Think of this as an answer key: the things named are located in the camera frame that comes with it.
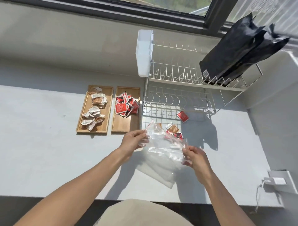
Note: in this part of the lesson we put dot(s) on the single brown white sachet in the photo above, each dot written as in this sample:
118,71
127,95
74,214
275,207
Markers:
158,125
172,127

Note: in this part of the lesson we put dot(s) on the white plastic cutlery holder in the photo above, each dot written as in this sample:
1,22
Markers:
143,53

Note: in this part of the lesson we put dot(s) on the black foil pouch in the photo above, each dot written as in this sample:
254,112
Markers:
260,51
228,51

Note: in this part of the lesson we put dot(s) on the wooden tray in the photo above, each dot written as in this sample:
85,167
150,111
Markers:
94,111
124,123

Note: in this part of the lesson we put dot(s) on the person's left forearm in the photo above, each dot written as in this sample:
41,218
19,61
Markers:
76,191

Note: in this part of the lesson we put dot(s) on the person's right hand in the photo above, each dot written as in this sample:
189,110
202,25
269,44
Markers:
200,161

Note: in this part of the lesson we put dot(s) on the clear plastic zip bag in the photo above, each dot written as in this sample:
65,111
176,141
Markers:
163,158

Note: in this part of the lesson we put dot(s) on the single red sauce sachet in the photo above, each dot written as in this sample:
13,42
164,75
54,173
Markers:
183,116
178,135

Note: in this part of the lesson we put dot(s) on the white charger plug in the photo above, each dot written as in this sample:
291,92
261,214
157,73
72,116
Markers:
274,181

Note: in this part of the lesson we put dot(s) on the person's right forearm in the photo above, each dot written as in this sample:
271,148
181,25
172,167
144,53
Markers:
223,200

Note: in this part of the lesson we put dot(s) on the pile of red packets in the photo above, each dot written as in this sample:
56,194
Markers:
125,104

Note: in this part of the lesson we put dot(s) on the white wall outlet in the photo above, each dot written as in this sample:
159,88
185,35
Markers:
285,181

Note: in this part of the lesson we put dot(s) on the person's left thumb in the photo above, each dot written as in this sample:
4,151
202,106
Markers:
138,133

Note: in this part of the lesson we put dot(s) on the pile of brown white packets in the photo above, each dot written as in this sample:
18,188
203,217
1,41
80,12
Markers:
94,109

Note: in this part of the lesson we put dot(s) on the person's beige clothing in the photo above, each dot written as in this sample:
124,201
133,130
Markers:
142,214

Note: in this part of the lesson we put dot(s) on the dark window frame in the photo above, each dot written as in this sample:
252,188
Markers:
139,14

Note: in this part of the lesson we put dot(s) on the person's right thumb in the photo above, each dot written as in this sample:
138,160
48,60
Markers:
188,152

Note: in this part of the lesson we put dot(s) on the person's left hand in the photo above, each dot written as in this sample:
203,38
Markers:
129,144

